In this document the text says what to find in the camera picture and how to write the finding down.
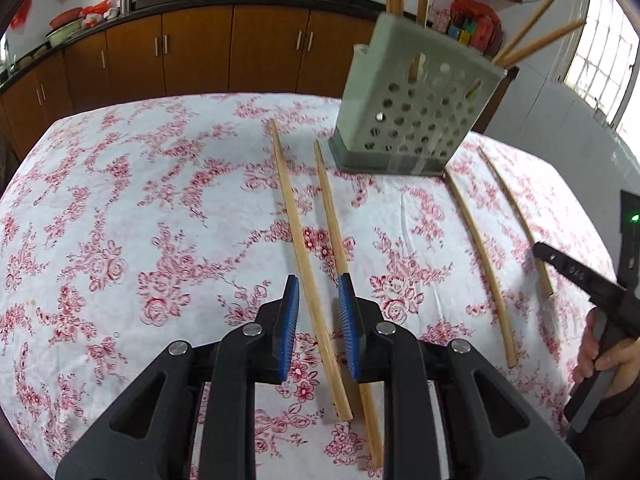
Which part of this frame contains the red plastic basin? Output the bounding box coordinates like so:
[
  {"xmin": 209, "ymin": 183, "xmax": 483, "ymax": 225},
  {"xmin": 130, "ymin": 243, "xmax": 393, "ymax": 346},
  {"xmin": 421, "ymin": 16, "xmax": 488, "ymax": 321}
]
[{"xmin": 49, "ymin": 7, "xmax": 84, "ymax": 29}]

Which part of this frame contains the green plastic basin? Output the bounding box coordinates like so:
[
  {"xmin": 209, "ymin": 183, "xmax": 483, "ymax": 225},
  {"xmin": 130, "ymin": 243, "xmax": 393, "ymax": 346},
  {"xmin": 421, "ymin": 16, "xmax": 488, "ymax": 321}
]
[{"xmin": 45, "ymin": 18, "xmax": 86, "ymax": 47}]

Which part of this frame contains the red hanging plastic bag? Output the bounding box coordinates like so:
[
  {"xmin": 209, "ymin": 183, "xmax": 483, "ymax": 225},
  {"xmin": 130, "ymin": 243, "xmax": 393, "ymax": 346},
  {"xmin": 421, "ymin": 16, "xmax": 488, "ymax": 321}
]
[{"xmin": 10, "ymin": 0, "xmax": 39, "ymax": 30}]

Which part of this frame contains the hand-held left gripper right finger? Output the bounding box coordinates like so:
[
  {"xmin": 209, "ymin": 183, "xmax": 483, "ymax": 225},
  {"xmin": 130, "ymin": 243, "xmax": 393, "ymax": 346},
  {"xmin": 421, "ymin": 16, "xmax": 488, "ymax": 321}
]
[{"xmin": 338, "ymin": 272, "xmax": 586, "ymax": 480}]

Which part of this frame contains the floral red white tablecloth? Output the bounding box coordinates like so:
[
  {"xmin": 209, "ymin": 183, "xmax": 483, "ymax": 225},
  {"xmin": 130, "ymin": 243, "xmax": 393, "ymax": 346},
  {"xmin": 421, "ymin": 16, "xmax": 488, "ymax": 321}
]
[{"xmin": 0, "ymin": 92, "xmax": 622, "ymax": 480}]

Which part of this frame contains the person's right hand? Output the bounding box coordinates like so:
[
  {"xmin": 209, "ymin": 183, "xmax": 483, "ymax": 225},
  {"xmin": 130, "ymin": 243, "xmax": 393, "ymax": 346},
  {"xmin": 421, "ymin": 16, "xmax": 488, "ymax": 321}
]
[{"xmin": 572, "ymin": 308, "xmax": 640, "ymax": 397}]

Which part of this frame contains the red bag over condiments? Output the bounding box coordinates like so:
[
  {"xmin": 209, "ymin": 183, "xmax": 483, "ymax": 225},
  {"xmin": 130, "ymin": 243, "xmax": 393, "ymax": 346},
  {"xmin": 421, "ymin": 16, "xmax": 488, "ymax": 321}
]
[{"xmin": 449, "ymin": 0, "xmax": 501, "ymax": 22}]

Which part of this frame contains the brown base cabinet unit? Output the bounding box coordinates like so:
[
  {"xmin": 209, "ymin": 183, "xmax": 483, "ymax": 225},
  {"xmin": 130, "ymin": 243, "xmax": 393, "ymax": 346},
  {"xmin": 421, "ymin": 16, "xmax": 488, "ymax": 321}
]
[{"xmin": 0, "ymin": 2, "xmax": 426, "ymax": 161}]

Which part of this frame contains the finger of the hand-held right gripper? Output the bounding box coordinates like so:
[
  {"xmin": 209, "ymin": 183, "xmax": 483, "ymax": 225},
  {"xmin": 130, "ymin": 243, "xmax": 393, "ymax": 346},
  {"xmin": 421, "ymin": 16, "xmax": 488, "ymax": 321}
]
[{"xmin": 532, "ymin": 241, "xmax": 569, "ymax": 274}]

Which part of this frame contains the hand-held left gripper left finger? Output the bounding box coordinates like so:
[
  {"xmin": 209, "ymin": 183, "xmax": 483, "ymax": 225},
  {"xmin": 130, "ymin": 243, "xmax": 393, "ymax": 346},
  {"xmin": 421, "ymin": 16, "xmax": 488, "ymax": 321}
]
[{"xmin": 55, "ymin": 275, "xmax": 301, "ymax": 480}]

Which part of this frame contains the barred window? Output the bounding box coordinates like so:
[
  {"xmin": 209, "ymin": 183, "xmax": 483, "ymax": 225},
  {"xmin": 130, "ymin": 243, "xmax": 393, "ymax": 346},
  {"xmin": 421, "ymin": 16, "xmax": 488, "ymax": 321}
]
[{"xmin": 557, "ymin": 0, "xmax": 640, "ymax": 132}]

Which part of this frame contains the green perforated utensil holder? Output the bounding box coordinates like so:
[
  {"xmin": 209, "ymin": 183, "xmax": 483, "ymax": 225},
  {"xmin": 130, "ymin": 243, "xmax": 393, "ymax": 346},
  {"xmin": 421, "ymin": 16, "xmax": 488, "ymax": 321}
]
[{"xmin": 327, "ymin": 12, "xmax": 508, "ymax": 177}]

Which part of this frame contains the tall red sauce bottle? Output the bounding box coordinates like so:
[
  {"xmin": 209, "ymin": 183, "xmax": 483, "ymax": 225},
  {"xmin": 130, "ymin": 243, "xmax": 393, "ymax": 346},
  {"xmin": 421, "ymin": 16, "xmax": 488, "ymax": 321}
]
[{"xmin": 472, "ymin": 17, "xmax": 494, "ymax": 54}]

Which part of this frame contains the colourful condiment box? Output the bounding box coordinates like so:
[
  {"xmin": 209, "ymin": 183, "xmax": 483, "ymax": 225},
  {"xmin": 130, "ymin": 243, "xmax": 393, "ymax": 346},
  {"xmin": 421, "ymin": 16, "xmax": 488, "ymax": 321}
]
[{"xmin": 447, "ymin": 17, "xmax": 476, "ymax": 44}]

